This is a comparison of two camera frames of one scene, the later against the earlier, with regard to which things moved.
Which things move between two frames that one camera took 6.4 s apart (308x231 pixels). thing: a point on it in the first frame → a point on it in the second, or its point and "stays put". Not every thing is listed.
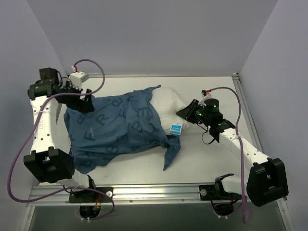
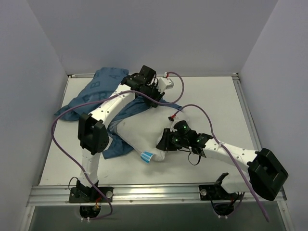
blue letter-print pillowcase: (120, 124) → (102, 82)
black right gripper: (194, 113) → (166, 141)
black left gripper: (74, 98) → (155, 96)
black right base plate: (216, 192) stays put
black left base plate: (89, 196) stays put
